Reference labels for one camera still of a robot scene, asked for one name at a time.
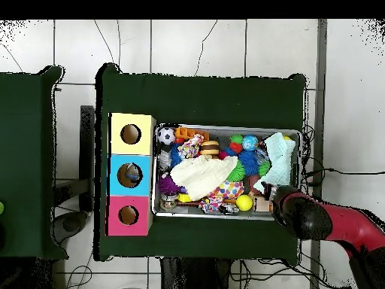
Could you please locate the toy burger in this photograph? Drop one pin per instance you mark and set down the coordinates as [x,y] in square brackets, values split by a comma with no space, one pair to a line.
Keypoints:
[210,148]

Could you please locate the black stand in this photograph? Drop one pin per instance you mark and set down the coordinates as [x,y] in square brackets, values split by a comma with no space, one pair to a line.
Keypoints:
[88,156]

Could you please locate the green spiky ball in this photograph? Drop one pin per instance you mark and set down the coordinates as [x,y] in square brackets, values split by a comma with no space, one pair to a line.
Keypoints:
[236,172]

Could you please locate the flat colourful dotted packet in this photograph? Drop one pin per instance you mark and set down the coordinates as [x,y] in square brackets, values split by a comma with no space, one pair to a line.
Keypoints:
[227,190]

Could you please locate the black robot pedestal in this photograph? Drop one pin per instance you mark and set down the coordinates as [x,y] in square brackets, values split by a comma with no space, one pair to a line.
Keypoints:
[198,277]

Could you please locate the black and white soccer ball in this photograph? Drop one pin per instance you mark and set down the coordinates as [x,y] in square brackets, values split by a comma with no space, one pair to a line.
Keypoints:
[166,136]

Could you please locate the clear plastic packet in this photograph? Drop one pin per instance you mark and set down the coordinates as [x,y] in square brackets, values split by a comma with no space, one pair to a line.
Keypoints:
[133,174]

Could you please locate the blue globe ball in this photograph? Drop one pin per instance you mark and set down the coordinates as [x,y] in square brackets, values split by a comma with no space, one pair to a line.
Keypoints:
[250,142]

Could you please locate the mint green cloth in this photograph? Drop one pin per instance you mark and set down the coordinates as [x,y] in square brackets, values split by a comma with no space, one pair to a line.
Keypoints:
[280,156]

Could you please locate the yellow ball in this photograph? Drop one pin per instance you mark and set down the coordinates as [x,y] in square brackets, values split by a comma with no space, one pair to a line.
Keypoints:
[244,203]

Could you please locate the cream yellow cloth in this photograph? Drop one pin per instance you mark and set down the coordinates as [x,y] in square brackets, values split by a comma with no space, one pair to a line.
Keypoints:
[201,177]

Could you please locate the large blue spiky ball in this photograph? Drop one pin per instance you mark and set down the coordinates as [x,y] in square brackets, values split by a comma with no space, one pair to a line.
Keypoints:
[248,162]

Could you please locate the clear shallow bin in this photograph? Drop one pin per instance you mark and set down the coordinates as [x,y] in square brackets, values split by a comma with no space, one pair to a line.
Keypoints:
[174,211]

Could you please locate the dark green table cloth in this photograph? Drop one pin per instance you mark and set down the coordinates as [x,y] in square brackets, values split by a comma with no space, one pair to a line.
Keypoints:
[30,108]
[198,96]

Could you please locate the orange plastic toy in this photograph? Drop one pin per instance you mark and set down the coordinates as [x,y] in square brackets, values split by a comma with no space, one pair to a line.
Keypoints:
[186,132]

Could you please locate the wooden box with three holes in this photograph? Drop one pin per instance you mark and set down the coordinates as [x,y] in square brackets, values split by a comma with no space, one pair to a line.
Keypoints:
[117,180]

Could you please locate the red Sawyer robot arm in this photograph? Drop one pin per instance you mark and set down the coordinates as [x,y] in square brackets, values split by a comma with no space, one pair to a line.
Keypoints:
[355,226]

